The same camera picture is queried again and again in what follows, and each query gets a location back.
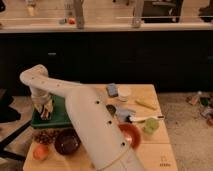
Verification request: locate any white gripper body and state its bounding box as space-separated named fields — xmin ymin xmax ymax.
xmin=31 ymin=93 xmax=53 ymax=115

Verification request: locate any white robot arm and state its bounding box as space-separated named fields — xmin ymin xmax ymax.
xmin=20 ymin=64 xmax=145 ymax=171

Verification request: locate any green plastic tray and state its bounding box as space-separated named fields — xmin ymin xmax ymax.
xmin=31 ymin=95 xmax=71 ymax=129

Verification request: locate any bunch of dark grapes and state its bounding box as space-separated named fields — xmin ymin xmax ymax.
xmin=34 ymin=130 xmax=59 ymax=145

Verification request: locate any black chair base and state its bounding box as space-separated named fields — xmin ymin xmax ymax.
xmin=0 ymin=88 xmax=34 ymax=163

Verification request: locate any dark brown bowl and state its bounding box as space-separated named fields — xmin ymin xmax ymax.
xmin=54 ymin=129 xmax=81 ymax=155

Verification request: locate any orange fruit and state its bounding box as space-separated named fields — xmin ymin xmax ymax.
xmin=33 ymin=144 xmax=49 ymax=161

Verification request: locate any blue sponge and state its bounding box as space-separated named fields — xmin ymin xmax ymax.
xmin=106 ymin=83 xmax=118 ymax=97

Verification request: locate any grey blue cloth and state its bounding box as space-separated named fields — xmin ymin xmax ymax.
xmin=115 ymin=108 xmax=135 ymax=122

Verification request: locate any red object on counter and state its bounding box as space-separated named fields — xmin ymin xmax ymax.
xmin=68 ymin=18 xmax=75 ymax=25

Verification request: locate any red bowl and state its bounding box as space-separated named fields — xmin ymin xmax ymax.
xmin=118 ymin=123 xmax=141 ymax=149

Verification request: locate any green apple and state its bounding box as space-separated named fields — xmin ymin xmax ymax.
xmin=143 ymin=118 xmax=159 ymax=135

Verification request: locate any clutter pile on floor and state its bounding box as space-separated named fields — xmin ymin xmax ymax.
xmin=186 ymin=91 xmax=213 ymax=127

